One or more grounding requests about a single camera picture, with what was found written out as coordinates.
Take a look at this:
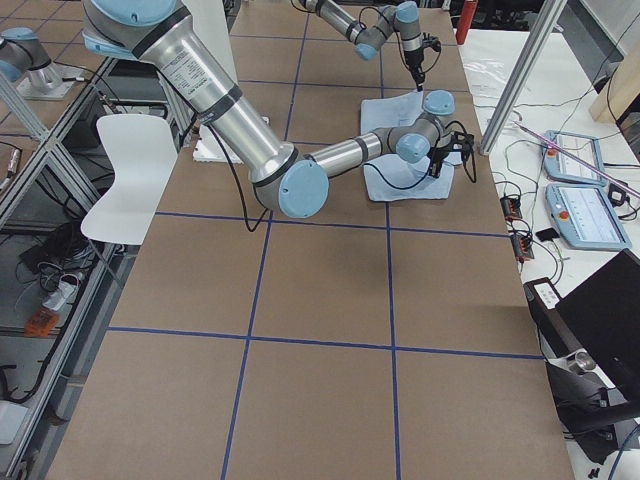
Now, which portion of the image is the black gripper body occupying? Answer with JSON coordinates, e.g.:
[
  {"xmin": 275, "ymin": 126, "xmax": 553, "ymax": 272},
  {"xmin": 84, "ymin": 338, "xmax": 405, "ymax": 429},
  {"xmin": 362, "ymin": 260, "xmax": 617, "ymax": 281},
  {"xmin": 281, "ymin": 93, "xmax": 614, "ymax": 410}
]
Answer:
[
  {"xmin": 403, "ymin": 48, "xmax": 425, "ymax": 83},
  {"xmin": 430, "ymin": 134, "xmax": 455, "ymax": 168}
]

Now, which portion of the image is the light blue button shirt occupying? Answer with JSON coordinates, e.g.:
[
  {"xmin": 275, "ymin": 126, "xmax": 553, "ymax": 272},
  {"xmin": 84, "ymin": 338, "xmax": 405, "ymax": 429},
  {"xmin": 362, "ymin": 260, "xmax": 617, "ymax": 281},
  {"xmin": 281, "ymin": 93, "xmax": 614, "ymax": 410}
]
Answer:
[{"xmin": 360, "ymin": 91, "xmax": 461, "ymax": 202}]

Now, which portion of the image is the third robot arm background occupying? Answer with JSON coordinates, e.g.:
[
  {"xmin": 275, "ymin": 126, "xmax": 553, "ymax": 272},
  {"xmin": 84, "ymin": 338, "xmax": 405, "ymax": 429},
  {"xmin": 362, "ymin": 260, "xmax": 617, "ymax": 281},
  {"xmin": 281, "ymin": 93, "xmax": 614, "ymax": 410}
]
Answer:
[{"xmin": 1, "ymin": 27, "xmax": 85, "ymax": 100}]

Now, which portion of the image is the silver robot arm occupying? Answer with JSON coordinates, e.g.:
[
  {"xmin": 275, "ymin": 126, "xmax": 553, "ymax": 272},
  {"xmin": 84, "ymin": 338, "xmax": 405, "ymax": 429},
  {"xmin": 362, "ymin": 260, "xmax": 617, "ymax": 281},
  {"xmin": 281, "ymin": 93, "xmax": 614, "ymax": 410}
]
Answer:
[
  {"xmin": 293, "ymin": 0, "xmax": 427, "ymax": 91},
  {"xmin": 82, "ymin": 1, "xmax": 455, "ymax": 218}
]

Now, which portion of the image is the red bottle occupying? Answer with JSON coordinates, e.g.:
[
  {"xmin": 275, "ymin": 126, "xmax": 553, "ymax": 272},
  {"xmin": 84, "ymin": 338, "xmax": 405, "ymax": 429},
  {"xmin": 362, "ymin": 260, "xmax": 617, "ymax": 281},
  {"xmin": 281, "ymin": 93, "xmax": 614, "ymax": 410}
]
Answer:
[{"xmin": 456, "ymin": 0, "xmax": 478, "ymax": 45}]

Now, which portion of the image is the black orange adapter upper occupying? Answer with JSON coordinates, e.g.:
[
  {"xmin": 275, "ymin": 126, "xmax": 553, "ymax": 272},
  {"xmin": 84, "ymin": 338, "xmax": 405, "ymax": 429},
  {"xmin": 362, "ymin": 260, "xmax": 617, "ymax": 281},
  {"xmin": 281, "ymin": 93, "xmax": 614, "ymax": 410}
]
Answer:
[{"xmin": 500, "ymin": 196, "xmax": 523, "ymax": 221}]

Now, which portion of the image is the black orange adapter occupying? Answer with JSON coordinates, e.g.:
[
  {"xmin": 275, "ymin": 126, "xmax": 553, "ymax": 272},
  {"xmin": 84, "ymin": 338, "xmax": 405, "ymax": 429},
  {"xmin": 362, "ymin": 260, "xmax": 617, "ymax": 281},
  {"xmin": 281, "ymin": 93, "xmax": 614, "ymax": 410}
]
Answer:
[
  {"xmin": 500, "ymin": 196, "xmax": 523, "ymax": 221},
  {"xmin": 510, "ymin": 232, "xmax": 535, "ymax": 263}
]

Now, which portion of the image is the upper blue teach pendant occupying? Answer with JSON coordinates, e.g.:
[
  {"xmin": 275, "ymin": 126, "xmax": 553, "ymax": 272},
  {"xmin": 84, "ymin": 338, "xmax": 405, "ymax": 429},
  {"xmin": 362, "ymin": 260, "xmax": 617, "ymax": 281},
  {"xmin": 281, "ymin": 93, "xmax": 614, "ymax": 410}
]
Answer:
[{"xmin": 543, "ymin": 130, "xmax": 607, "ymax": 186}]

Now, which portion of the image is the blue teach pendant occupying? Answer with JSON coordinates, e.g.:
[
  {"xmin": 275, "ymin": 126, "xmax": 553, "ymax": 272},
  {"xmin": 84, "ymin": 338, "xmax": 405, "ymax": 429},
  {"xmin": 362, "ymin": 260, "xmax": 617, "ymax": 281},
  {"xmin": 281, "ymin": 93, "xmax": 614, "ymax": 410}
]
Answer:
[
  {"xmin": 543, "ymin": 130, "xmax": 607, "ymax": 186},
  {"xmin": 545, "ymin": 183, "xmax": 632, "ymax": 251}
]

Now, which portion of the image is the black orange adapter lower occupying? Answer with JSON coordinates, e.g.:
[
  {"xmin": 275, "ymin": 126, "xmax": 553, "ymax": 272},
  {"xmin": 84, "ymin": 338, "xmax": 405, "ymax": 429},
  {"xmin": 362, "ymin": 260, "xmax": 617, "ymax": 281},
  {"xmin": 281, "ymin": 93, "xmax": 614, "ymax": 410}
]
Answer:
[{"xmin": 510, "ymin": 232, "xmax": 535, "ymax": 263}]

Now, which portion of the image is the lower blue teach pendant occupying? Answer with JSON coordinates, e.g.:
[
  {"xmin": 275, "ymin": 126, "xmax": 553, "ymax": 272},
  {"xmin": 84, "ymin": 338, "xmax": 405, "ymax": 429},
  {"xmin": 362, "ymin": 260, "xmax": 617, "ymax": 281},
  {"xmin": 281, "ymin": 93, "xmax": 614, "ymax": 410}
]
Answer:
[{"xmin": 545, "ymin": 183, "xmax": 632, "ymax": 251}]

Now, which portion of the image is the purple rod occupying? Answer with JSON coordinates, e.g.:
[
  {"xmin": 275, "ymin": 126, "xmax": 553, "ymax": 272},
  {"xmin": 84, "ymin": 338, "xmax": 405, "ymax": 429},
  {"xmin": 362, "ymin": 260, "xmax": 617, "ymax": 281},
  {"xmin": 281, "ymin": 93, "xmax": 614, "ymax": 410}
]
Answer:
[{"xmin": 513, "ymin": 119, "xmax": 640, "ymax": 197}]

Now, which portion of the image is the black laptop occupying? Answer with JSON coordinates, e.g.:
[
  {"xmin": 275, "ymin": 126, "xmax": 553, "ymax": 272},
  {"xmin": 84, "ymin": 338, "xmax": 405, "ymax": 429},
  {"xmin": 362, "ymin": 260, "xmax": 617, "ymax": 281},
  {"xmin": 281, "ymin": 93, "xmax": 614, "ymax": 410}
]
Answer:
[{"xmin": 523, "ymin": 249, "xmax": 639, "ymax": 398}]

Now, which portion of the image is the white plastic chair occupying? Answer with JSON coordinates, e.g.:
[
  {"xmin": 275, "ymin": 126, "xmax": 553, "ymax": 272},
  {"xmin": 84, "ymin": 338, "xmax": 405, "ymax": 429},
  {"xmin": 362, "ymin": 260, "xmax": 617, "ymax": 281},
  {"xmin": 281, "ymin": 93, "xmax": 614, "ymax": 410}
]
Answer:
[{"xmin": 81, "ymin": 114, "xmax": 178, "ymax": 245}]

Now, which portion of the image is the orange box under table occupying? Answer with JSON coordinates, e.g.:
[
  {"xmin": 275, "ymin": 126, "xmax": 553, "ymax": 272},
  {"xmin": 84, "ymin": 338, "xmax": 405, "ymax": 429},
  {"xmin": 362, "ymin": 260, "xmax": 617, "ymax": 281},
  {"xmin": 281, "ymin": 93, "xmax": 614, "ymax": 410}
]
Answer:
[{"xmin": 24, "ymin": 308, "xmax": 59, "ymax": 338}]

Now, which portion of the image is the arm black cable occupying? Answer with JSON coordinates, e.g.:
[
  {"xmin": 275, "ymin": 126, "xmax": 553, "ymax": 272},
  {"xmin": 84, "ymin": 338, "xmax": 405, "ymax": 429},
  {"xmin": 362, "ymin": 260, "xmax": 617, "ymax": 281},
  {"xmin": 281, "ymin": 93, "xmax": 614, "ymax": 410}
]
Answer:
[
  {"xmin": 204, "ymin": 119, "xmax": 479, "ymax": 234},
  {"xmin": 357, "ymin": 4, "xmax": 441, "ymax": 76}
]

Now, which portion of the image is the aluminium frame post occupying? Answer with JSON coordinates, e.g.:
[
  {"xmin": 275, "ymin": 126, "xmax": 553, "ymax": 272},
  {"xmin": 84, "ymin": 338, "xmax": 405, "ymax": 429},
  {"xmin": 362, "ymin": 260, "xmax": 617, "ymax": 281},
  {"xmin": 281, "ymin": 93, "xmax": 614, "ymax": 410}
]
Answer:
[{"xmin": 479, "ymin": 0, "xmax": 567, "ymax": 155}]

